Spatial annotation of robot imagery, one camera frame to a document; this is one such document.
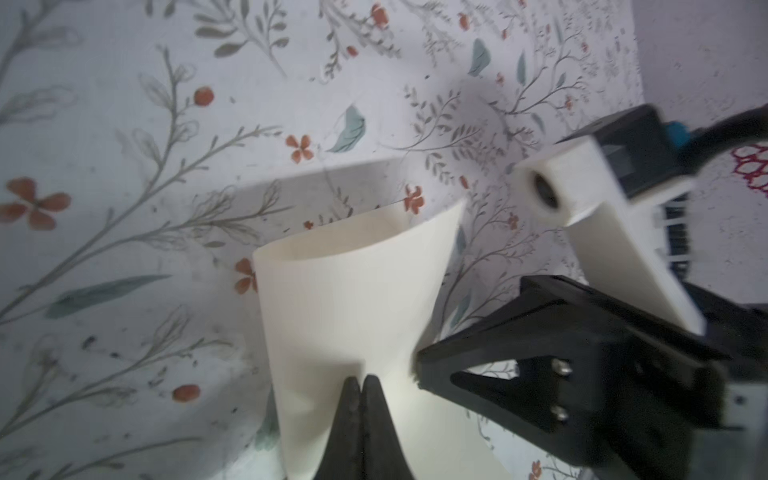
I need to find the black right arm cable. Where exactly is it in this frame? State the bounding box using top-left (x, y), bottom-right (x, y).
top-left (677, 103), bottom-right (768, 175)

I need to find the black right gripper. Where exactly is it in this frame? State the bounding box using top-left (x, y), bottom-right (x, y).
top-left (416, 275), bottom-right (767, 479)

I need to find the cream square paper sheet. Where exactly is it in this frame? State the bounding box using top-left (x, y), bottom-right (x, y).
top-left (253, 203), bottom-right (508, 479)

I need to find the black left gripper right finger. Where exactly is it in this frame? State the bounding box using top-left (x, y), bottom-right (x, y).
top-left (362, 375), bottom-right (414, 480)

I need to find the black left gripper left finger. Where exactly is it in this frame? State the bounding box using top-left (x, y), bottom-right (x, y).
top-left (314, 377), bottom-right (363, 480)

